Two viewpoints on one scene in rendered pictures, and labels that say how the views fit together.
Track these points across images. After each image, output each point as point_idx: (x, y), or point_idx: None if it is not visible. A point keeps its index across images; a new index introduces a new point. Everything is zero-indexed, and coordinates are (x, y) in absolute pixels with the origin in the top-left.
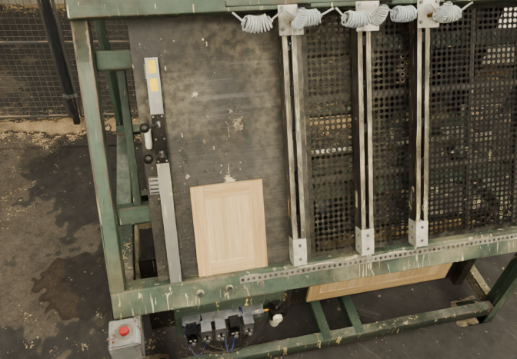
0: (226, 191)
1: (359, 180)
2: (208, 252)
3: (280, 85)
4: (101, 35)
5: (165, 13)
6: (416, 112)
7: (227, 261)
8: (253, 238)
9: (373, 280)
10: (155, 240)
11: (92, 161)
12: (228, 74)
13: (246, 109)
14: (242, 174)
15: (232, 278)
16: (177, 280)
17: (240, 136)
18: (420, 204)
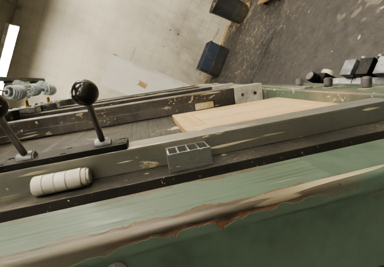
0: (190, 119)
1: (169, 95)
2: (294, 108)
3: (63, 132)
4: None
5: None
6: (119, 98)
7: (295, 103)
8: (249, 104)
9: None
10: (329, 139)
11: (38, 247)
12: (15, 154)
13: (78, 139)
14: (167, 125)
15: (311, 89)
16: (377, 98)
17: (113, 135)
18: (187, 87)
